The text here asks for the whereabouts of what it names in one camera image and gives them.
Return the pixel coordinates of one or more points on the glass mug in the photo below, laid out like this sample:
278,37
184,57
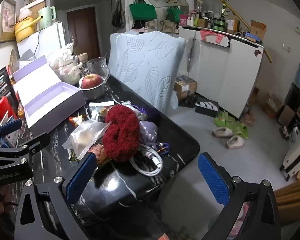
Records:
97,66

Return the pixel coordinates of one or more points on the red snack wrapper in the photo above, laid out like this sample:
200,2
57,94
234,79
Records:
77,121

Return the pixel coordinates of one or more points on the open cardboard box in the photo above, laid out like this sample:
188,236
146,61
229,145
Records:
258,28

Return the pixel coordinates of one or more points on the green slipper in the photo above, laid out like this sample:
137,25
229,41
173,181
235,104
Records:
240,130
223,120

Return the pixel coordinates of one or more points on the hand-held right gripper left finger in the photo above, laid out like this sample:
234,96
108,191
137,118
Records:
81,180

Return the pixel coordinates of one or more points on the brown door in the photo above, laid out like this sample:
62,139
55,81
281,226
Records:
83,27

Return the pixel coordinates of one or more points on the black printed package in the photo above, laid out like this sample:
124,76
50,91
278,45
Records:
1,85

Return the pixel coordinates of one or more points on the red fluffy scrunchie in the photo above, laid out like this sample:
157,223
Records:
120,140

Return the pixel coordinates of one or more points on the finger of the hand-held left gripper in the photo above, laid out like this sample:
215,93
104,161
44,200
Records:
37,141
11,127

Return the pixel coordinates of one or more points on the black striped shoe box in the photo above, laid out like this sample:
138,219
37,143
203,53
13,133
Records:
206,108

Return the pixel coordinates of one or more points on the yellow pot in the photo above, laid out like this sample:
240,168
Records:
25,31

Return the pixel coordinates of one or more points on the white cabinet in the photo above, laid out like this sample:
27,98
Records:
215,67

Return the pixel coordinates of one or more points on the red apple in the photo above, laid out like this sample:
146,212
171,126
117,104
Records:
92,81

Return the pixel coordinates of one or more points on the green electric kettle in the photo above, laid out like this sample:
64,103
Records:
46,17

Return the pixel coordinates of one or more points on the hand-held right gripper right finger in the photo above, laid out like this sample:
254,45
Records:
212,180

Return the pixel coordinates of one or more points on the purple feather tassel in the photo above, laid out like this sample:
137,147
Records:
145,110

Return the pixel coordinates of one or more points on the clear plastic zip bag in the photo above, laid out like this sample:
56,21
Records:
85,135

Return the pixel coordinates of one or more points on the dark hanging bag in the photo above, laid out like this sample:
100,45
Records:
117,15

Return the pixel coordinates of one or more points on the red plastic container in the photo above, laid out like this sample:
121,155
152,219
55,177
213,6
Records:
5,107

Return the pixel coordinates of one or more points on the metal bowl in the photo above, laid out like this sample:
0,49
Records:
93,93

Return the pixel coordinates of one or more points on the lilac organza pouch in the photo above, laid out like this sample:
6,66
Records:
148,130

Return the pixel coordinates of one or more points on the plastic bag of food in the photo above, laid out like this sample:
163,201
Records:
55,63

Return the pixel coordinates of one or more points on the beige cup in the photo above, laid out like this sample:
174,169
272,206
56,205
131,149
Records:
82,57

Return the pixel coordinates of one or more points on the cereal packet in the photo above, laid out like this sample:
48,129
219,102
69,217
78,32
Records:
100,153

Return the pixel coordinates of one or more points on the framed picture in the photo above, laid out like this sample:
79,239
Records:
5,17

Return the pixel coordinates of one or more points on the white ceramic figurine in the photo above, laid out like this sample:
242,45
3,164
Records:
70,75

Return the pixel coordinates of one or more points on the row of bottles and jars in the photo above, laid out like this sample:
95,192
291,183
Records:
210,20

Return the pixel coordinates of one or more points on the pink cloth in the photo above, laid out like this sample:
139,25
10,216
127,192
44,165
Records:
210,33

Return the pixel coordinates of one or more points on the bamboo pole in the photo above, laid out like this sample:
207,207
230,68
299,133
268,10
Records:
237,13

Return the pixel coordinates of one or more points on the lavender gift box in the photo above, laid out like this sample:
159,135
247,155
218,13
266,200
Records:
52,97

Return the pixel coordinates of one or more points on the white refrigerator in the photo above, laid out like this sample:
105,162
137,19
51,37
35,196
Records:
47,37

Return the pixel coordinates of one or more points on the beige slipper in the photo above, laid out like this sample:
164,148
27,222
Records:
222,132
235,142

